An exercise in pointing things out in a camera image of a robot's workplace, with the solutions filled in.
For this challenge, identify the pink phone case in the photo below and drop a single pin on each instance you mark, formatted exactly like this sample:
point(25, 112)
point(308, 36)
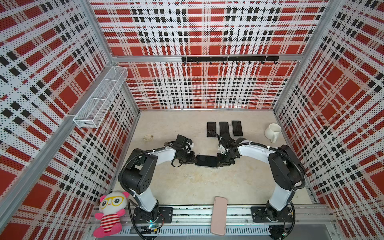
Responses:
point(219, 216)

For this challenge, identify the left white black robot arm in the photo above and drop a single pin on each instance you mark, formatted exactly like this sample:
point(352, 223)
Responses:
point(137, 172)

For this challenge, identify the white ceramic mug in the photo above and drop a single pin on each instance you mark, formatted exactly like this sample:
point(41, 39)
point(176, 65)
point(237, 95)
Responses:
point(272, 132)

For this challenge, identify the pink plush toy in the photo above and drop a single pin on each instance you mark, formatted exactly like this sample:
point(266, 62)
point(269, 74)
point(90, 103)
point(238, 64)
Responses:
point(112, 207)

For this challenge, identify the white wire mesh basket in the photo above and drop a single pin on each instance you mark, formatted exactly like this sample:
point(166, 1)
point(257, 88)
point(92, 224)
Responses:
point(95, 108)

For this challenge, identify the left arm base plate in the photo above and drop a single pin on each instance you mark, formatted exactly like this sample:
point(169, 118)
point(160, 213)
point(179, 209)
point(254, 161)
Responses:
point(157, 215)

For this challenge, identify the aluminium front rail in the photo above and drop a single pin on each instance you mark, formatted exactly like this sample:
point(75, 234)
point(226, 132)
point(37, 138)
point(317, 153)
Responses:
point(300, 221)

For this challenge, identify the black hook rail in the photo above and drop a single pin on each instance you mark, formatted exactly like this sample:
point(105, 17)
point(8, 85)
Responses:
point(261, 59)

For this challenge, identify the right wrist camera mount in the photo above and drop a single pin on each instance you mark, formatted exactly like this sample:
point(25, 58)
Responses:
point(222, 149)

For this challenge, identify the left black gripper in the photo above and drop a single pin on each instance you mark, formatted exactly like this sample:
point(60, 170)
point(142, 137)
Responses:
point(191, 160)

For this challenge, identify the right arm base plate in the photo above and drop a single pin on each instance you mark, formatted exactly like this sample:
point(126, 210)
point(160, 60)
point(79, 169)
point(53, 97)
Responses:
point(270, 215)

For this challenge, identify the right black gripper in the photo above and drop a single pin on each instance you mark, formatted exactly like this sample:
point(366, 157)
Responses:
point(221, 162)

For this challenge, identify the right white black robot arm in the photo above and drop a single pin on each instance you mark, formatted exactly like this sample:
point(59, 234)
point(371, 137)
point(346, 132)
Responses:
point(288, 173)

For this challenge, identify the black phone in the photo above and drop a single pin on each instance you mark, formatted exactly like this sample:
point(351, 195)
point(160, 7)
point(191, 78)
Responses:
point(211, 128)
point(224, 128)
point(207, 161)
point(237, 128)

